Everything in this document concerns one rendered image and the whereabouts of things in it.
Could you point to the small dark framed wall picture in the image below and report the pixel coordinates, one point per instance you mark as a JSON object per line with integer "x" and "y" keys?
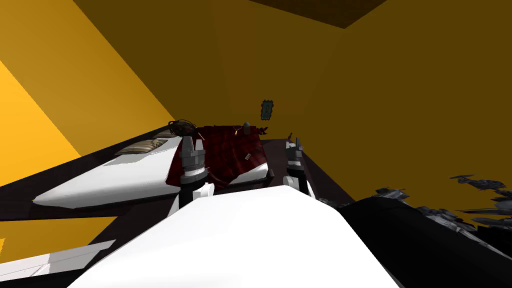
{"x": 267, "y": 110}

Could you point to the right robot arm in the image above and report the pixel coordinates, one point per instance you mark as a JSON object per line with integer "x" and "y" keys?
{"x": 408, "y": 244}

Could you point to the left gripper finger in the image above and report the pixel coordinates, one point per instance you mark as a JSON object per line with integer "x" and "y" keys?
{"x": 199, "y": 146}
{"x": 187, "y": 144}

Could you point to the white flat slab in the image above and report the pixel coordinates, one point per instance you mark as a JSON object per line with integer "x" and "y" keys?
{"x": 48, "y": 262}

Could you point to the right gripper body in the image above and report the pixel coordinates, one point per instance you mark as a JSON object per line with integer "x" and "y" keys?
{"x": 294, "y": 154}

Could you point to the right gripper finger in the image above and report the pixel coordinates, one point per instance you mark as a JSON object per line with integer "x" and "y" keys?
{"x": 298, "y": 144}
{"x": 288, "y": 145}

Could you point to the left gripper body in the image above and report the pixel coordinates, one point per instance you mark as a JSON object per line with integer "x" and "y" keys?
{"x": 192, "y": 159}

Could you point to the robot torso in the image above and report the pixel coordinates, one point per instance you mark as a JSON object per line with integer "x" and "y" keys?
{"x": 240, "y": 240}

